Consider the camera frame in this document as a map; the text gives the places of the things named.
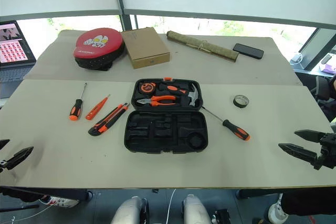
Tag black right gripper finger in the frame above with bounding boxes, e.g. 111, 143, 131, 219
294, 129, 329, 144
278, 143, 320, 166

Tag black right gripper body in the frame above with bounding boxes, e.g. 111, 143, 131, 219
313, 132, 336, 170

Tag long screwdriver orange black handle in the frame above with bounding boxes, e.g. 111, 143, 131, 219
202, 106, 251, 142

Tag short screwdriver orange black handle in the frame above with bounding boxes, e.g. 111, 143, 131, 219
69, 82, 88, 122

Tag black electrical tape roll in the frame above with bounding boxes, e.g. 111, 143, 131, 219
232, 94, 250, 109

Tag orange voltage tester pen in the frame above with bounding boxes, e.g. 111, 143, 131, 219
85, 93, 111, 121

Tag black orange utility knife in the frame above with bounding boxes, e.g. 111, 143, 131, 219
88, 103, 131, 137

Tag black tool case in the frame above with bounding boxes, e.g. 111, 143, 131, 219
123, 77, 209, 155

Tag black table base bar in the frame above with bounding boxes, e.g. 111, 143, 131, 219
0, 185, 93, 201
235, 188, 336, 216

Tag black office chair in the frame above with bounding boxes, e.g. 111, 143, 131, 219
313, 75, 336, 123

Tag white red sneaker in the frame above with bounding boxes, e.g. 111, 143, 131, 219
39, 195, 80, 208

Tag white power adapter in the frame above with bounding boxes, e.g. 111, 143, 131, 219
290, 51, 303, 65

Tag open laptop pink screen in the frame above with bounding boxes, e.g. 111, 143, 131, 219
0, 20, 37, 99

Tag black smartphone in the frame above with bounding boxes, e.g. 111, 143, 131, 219
233, 42, 265, 60

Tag silver rounded leg shell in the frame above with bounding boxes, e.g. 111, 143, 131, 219
111, 196, 148, 224
182, 194, 211, 224

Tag red round boxing pad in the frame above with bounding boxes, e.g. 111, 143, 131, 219
73, 27, 125, 72

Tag rolled bamboo mat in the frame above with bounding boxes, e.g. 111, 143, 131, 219
166, 30, 240, 63

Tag orange black tape measure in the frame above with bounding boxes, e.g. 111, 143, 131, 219
140, 82, 156, 94

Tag brown cardboard box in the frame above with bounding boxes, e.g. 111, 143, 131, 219
121, 27, 171, 70

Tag thin white floor cable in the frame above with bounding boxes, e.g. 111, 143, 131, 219
166, 188, 177, 224

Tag claw hammer orange black handle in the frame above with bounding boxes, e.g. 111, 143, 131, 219
159, 82, 202, 108

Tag orange handled pliers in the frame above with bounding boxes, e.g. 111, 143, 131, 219
136, 94, 177, 108

